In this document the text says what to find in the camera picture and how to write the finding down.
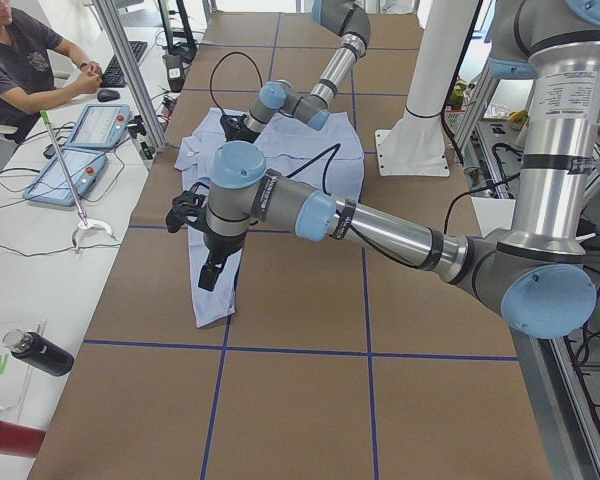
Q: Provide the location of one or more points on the lower teach pendant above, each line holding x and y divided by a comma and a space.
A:
50, 186

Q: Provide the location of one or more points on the upper teach pendant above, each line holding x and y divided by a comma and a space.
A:
99, 126

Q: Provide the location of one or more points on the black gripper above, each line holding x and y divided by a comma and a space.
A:
243, 133
218, 244

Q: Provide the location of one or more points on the black water bottle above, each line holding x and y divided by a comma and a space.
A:
39, 352

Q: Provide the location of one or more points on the aluminium frame post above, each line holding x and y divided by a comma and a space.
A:
115, 31

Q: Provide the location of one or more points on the brown paper table cover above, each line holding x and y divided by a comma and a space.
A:
337, 364

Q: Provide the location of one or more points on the seated person dark shirt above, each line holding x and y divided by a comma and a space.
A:
26, 76

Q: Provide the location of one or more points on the red water bottle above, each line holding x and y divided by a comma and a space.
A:
19, 440

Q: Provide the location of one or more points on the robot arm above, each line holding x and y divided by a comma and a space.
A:
348, 21
529, 271

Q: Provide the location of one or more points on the teach pendant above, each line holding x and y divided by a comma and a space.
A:
50, 186
99, 126

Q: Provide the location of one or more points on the green handled reacher grabber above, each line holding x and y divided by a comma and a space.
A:
85, 222

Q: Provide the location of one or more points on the black computer mouse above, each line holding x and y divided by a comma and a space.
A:
107, 95

